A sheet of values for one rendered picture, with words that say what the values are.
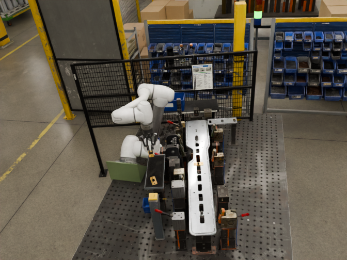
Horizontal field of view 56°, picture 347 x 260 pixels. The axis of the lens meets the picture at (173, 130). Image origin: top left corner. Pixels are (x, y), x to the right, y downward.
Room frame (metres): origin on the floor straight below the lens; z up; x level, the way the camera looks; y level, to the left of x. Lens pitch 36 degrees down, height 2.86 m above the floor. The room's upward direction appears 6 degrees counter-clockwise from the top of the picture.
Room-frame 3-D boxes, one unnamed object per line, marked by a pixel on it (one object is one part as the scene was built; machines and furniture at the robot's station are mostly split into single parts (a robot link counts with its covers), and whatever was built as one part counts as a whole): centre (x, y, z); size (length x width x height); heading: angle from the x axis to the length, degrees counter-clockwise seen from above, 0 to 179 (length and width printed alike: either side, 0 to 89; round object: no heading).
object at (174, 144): (2.18, 0.02, 0.94); 0.18 x 0.13 x 0.49; 175
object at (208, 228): (2.05, -0.19, 1.00); 1.38 x 0.22 x 0.02; 175
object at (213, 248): (1.44, -0.13, 0.84); 0.18 x 0.06 x 0.29; 85
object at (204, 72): (3.07, -0.36, 1.30); 0.23 x 0.02 x 0.31; 85
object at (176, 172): (1.92, -0.01, 0.89); 0.13 x 0.11 x 0.38; 85
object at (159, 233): (1.60, 0.19, 0.92); 0.08 x 0.08 x 0.44; 85
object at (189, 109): (2.98, -0.05, 1.02); 0.90 x 0.22 x 0.03; 85
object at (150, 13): (7.09, -0.16, 0.52); 1.20 x 0.80 x 1.05; 161
